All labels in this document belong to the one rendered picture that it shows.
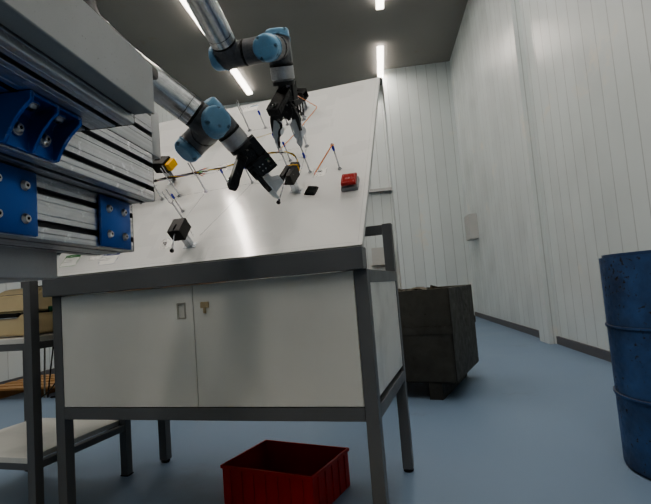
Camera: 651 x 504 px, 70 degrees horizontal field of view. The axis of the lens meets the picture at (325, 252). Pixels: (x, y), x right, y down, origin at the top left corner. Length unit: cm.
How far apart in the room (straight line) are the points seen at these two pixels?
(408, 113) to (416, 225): 229
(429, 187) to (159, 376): 832
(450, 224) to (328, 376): 820
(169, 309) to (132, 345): 19
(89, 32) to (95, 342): 139
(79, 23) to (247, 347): 112
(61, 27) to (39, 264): 43
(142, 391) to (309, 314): 65
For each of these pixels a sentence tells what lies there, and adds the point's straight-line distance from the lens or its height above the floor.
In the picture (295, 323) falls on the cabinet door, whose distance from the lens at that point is 144.
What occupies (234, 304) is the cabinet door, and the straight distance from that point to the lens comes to 152.
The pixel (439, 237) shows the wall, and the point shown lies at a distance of 944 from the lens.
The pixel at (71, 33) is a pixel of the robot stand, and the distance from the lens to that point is 57.
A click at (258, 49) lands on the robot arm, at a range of 145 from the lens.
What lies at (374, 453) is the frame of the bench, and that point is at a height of 27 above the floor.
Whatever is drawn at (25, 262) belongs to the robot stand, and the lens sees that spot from 84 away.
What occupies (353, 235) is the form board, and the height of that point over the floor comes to 90.
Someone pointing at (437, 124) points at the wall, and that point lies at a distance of 992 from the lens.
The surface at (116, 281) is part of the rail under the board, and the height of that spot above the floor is 83.
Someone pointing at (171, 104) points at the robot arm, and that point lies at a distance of 124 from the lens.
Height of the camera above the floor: 75
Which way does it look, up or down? 4 degrees up
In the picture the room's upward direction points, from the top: 5 degrees counter-clockwise
